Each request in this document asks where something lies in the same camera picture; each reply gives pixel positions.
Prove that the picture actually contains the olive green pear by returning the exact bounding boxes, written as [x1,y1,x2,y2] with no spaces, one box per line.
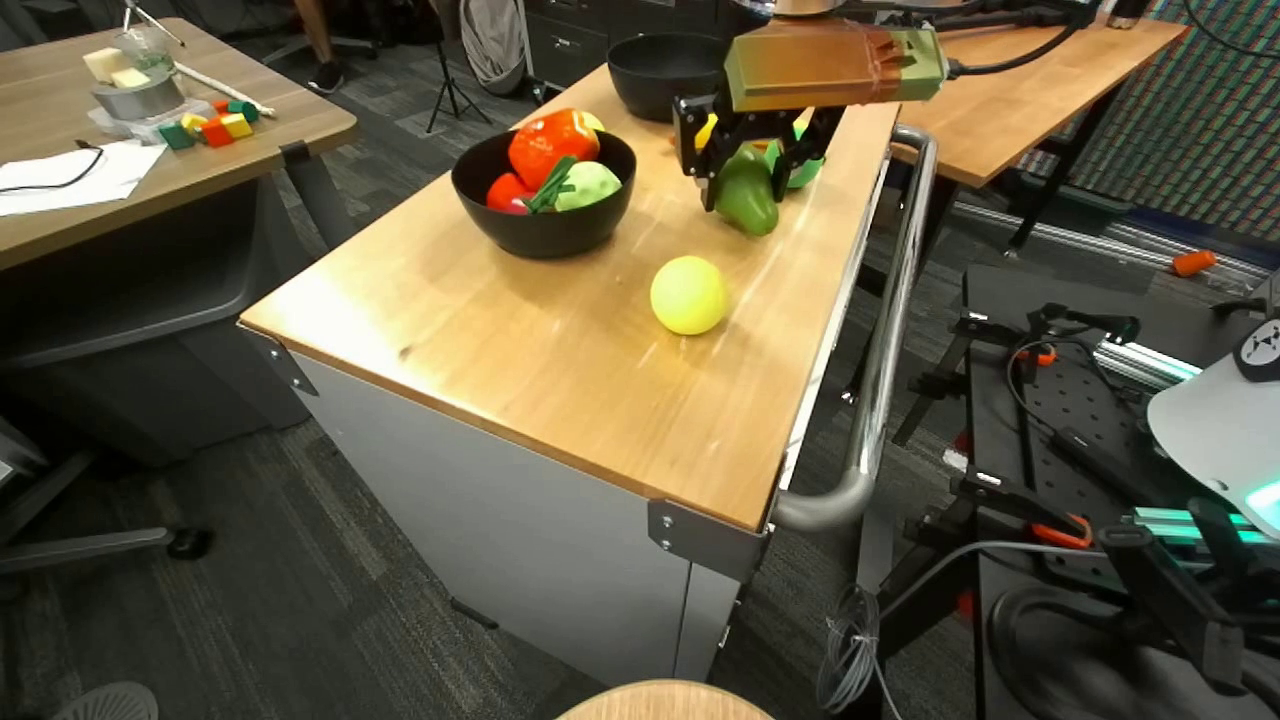
[718,136,793,239]

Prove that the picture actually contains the grey rounded object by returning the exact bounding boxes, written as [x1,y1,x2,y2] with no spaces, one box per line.
[53,681,166,720]

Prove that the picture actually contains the wooden office desk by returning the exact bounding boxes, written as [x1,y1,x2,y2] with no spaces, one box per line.
[851,12,1193,260]
[0,12,359,464]

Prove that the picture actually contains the white rod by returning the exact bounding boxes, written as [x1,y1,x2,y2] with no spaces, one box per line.
[119,0,281,122]

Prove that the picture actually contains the black cable loops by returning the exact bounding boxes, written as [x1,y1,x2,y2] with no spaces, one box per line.
[986,586,1280,720]

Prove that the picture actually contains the yellow round fruit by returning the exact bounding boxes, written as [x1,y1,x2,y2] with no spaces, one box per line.
[647,254,735,339]

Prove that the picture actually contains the grey office chair base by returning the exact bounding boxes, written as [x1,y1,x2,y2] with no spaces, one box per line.
[0,414,218,581]

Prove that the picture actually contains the silver aluminium bar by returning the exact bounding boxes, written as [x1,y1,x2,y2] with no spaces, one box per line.
[1090,332,1210,394]

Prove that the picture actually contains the orange handled clamp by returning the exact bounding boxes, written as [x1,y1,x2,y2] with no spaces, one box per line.
[1022,511,1101,556]

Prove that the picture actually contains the clear container yellow notes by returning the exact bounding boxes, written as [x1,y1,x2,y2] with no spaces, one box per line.
[80,46,187,136]

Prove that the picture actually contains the person leg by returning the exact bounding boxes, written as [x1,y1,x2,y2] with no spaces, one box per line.
[294,0,337,70]

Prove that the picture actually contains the black orange clamp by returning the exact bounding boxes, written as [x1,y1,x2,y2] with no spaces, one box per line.
[1001,332,1067,403]

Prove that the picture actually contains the orange clamp handle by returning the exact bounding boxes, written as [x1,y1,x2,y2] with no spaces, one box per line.
[1170,247,1222,286]

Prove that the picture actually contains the clear plastic cup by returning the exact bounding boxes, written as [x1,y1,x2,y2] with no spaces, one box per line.
[119,15,186,84]

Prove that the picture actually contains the grey cable bundle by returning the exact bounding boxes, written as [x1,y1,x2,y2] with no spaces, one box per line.
[814,538,1113,720]

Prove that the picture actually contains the metal cart handle bar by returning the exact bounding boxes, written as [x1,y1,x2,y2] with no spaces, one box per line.
[773,124,941,540]

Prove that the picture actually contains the white tool cart cabinet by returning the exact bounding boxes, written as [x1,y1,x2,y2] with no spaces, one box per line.
[274,339,773,686]

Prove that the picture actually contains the bright green round fruit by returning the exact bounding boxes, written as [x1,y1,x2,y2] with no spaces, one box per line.
[780,154,833,202]

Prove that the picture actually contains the black equipment case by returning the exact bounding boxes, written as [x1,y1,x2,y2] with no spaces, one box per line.
[533,0,751,74]

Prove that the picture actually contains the dotted fabric partition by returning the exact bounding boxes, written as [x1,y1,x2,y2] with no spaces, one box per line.
[1066,0,1280,254]

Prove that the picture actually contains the white paper sheet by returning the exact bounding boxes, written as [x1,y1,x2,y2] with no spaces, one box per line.
[0,136,171,221]

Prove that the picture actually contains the black light stand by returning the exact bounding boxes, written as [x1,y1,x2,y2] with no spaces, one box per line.
[421,0,502,136]

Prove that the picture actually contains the pale green fruit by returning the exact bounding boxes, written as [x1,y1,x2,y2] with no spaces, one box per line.
[533,155,627,217]

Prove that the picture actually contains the aluminium floor rail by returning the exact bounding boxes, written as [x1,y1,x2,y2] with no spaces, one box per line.
[951,195,1274,296]

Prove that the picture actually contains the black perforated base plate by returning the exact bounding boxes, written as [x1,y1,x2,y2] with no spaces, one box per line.
[961,260,1211,538]

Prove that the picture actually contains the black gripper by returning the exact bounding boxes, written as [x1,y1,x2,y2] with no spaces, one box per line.
[667,88,851,179]

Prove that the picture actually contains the round wooden stool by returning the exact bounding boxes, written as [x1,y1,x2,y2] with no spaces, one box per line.
[557,677,780,720]

